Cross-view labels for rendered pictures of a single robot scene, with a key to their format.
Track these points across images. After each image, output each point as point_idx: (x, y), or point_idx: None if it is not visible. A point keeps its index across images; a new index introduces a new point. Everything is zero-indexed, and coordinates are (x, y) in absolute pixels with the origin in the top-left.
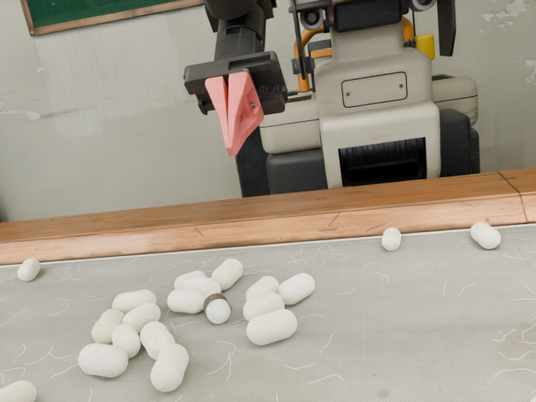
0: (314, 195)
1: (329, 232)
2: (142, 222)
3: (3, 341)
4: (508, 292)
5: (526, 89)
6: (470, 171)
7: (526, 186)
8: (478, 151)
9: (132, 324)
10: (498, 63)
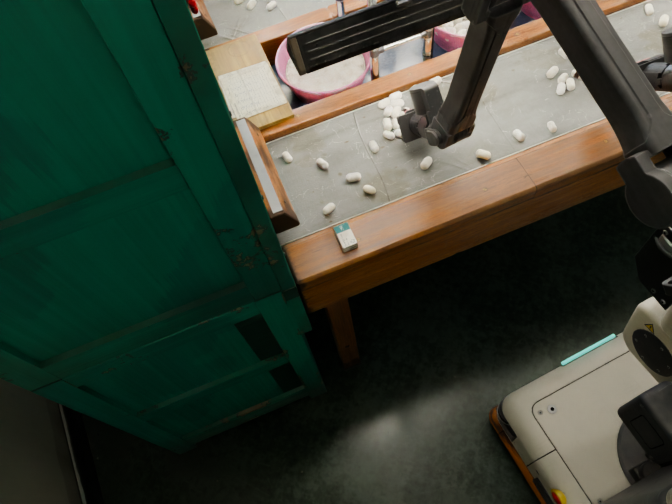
0: (614, 145)
1: (582, 128)
2: None
3: (636, 46)
4: (501, 112)
5: None
6: (618, 410)
7: (516, 166)
8: (648, 501)
9: None
10: None
